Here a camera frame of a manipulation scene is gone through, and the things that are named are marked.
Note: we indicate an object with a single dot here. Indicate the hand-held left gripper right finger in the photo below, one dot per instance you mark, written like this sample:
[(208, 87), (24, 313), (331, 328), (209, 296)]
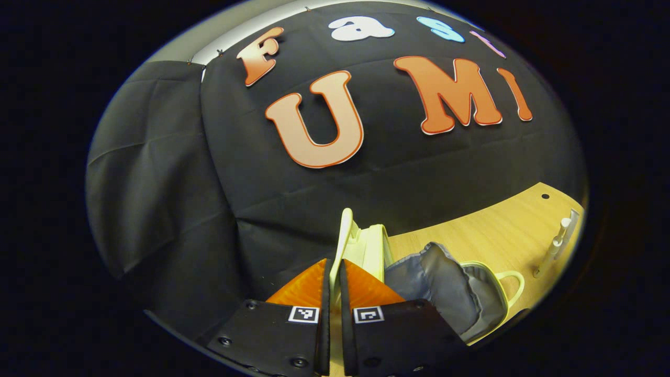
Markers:
[(398, 335)]

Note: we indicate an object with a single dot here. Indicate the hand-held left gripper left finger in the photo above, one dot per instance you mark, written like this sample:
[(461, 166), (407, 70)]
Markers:
[(272, 335)]

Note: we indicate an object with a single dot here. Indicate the black backdrop cloth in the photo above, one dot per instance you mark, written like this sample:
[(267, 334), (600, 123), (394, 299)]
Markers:
[(209, 183)]

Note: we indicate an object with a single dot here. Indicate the white squeeze tube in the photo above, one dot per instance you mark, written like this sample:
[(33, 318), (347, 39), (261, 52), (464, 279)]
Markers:
[(574, 220)]

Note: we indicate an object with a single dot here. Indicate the white pump bottle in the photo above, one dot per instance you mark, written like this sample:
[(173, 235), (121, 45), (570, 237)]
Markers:
[(555, 246)]

